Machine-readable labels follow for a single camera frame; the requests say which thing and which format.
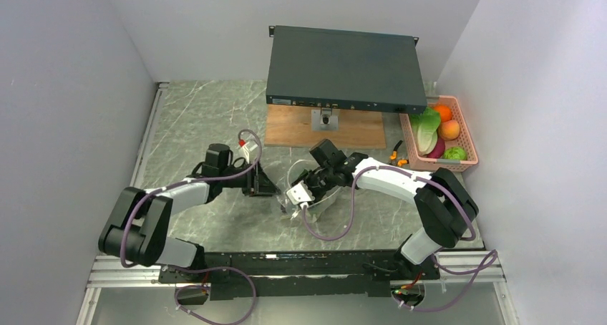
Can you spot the polka dot zip top bag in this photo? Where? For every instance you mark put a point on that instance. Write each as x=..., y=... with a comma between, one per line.
x=296, y=175

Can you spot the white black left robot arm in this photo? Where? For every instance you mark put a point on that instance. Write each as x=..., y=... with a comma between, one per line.
x=137, y=228

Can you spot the green fake leafy vegetable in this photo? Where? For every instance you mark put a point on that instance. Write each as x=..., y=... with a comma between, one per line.
x=424, y=129

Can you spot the grey metal bracket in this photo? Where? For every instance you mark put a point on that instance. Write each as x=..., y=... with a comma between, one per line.
x=325, y=119

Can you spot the orange handled pliers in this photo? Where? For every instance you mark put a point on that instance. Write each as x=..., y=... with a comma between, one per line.
x=395, y=159

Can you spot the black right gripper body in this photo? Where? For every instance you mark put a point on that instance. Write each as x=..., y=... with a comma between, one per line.
x=319, y=183

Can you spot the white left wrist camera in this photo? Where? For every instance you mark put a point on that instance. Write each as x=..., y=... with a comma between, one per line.
x=249, y=150

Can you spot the green fake lime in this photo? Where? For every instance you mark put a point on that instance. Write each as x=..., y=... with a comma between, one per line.
x=455, y=153

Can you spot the wooden board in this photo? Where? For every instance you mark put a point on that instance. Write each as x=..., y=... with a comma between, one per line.
x=291, y=126

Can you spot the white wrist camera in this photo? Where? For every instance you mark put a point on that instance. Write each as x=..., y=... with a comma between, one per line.
x=249, y=150
x=299, y=193

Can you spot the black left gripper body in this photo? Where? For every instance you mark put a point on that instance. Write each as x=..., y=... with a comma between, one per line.
x=243, y=182

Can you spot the orange fake fruit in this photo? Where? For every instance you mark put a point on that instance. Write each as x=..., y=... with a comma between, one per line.
x=444, y=112

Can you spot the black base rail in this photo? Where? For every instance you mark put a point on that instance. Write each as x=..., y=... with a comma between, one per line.
x=373, y=273

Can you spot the dark network switch box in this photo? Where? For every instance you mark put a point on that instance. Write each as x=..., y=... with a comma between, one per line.
x=345, y=70

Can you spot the orange fake peach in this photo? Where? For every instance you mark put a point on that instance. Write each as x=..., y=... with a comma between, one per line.
x=449, y=130

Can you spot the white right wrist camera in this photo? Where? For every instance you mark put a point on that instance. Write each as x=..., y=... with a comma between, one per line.
x=299, y=193

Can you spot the purple fake sweet potato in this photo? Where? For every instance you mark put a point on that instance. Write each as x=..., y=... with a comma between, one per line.
x=438, y=150

